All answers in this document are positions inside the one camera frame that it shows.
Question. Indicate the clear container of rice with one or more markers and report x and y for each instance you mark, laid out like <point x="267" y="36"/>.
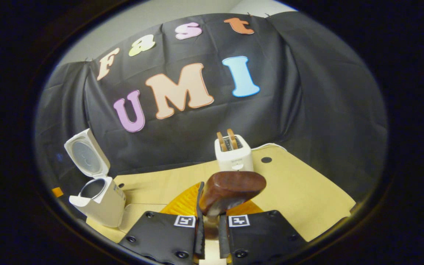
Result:
<point x="138" y="217"/>

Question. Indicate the white rice cooker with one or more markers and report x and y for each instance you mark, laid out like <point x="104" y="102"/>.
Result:
<point x="105" y="206"/>

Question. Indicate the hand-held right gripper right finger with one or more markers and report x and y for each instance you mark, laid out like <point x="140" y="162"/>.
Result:
<point x="260" y="235"/>

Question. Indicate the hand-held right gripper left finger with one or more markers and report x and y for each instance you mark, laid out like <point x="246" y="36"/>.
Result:
<point x="160" y="235"/>

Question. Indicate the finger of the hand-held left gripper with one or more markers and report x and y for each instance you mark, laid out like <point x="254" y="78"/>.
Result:
<point x="57" y="192"/>

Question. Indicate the brown wooden spoon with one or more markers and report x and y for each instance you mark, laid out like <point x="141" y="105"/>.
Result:
<point x="230" y="187"/>

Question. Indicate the black round table grommet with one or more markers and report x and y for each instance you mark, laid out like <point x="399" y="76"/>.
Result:
<point x="266" y="159"/>

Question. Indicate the white toaster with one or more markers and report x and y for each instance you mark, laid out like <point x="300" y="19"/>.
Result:
<point x="234" y="160"/>

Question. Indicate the brown toast slice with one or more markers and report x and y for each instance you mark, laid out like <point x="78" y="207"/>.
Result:
<point x="221" y="141"/>
<point x="232" y="139"/>

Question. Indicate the black backdrop cloth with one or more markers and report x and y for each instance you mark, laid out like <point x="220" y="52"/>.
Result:
<point x="307" y="110"/>

